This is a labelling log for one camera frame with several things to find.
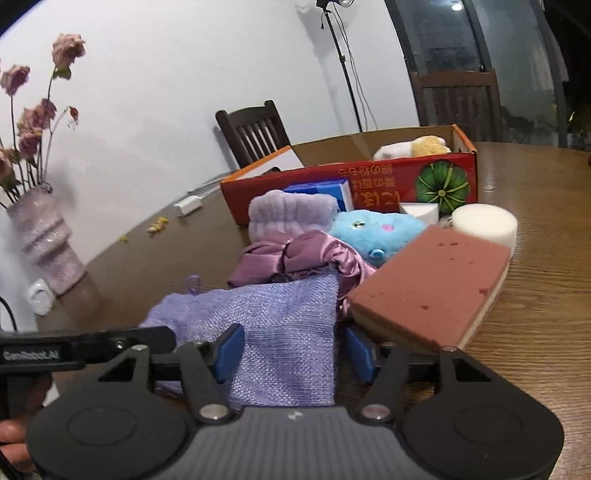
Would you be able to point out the white power adapter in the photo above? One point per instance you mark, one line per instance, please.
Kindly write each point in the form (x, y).
(188, 205)

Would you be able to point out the brown and white sponge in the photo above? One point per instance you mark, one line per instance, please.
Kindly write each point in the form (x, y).
(429, 281)

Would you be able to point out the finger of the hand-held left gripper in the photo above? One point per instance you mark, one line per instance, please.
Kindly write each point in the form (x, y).
(134, 339)

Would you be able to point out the person's left hand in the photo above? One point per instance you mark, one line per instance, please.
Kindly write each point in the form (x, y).
(14, 441)

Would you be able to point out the lavender mesh pouch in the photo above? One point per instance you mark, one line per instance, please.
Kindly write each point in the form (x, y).
(277, 323)

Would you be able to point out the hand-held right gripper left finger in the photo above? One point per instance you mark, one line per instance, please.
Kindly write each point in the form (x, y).
(228, 350)

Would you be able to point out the yellow crumbs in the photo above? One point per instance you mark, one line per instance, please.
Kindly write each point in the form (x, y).
(157, 225)

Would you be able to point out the black light stand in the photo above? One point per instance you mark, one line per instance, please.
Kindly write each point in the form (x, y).
(344, 69)

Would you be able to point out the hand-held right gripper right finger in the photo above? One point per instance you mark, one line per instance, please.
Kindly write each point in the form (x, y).
(360, 356)

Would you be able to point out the lavender fluffy headband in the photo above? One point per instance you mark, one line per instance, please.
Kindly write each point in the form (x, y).
(286, 212)

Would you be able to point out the white cylinder sponge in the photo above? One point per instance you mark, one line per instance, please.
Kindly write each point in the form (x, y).
(485, 224)

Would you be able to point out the dark wooden chair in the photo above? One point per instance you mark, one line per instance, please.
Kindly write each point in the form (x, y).
(251, 134)
(457, 101)

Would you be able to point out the blue plush toy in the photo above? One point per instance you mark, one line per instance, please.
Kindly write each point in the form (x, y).
(369, 233)

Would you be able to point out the dried pink roses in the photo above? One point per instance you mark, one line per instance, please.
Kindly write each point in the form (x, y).
(34, 117)

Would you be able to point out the glass door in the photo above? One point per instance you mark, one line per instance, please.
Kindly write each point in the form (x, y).
(521, 60)

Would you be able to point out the blue and white sponge block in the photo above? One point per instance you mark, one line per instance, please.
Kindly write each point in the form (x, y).
(323, 190)

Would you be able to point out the red cardboard box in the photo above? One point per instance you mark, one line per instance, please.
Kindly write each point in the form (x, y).
(397, 177)

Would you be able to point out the white wedge sponge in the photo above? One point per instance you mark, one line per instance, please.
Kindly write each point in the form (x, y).
(422, 213)

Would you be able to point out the white wall plug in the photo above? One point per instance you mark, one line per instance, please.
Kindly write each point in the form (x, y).
(41, 297)

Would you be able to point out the white and yellow plush toy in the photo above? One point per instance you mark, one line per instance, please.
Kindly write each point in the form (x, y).
(406, 148)

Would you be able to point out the purple satin scrunchie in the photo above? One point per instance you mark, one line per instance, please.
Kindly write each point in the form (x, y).
(304, 251)

